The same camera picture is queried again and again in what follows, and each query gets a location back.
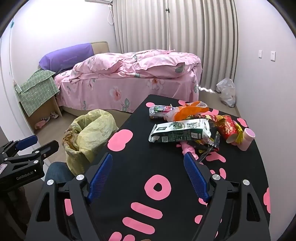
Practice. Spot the wall switch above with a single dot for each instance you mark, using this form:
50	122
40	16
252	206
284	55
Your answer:
260	53

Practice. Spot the pink slippers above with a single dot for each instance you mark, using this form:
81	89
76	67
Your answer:
45	120

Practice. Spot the purple pillow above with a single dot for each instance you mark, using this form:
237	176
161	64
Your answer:
64	59

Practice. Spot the striped beige curtain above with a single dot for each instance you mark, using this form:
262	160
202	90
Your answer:
205	28

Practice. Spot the yellow biscuit packet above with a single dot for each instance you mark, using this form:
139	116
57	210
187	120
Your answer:
239	130

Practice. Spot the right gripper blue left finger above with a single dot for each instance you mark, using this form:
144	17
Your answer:
97	176

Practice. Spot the wooden bedside table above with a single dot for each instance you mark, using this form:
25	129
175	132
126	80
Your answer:
43	111

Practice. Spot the white green milk carton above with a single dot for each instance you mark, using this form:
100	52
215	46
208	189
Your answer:
178	131

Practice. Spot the bed with pink sheet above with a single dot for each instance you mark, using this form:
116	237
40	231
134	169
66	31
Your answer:
123	94

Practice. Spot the pink cylinder container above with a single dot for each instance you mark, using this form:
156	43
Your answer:
247	138

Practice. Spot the red paper cup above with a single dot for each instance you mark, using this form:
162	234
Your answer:
227	128

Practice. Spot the white plastic bag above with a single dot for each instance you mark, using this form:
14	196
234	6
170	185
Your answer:
226	88

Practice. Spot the white cartoon snack packet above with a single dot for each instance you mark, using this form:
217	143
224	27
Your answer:
160	111

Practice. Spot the red gold snack bag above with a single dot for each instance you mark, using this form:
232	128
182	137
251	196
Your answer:
213	140

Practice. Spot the wall socket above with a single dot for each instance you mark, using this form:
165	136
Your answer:
272	56

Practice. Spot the pink floral duvet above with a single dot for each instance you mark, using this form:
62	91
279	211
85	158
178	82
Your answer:
164	64

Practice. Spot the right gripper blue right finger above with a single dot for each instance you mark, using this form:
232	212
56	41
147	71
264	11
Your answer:
195	172

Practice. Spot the bin with yellow bag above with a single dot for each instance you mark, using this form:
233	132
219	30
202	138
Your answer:
85	137

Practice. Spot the person's jeans leg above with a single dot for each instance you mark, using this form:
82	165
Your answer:
59	172

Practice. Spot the air conditioner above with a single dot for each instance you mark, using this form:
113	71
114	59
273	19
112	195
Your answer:
108	2

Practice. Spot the green checked cloth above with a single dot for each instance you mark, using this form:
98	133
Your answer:
38	89

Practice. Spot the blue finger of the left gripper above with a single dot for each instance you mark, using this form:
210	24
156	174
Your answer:
26	142
43	152

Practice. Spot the pink caterpillar toy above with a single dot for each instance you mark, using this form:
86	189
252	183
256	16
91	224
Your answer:
186	147

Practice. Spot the orange snack bag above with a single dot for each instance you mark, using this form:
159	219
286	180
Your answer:
180	113

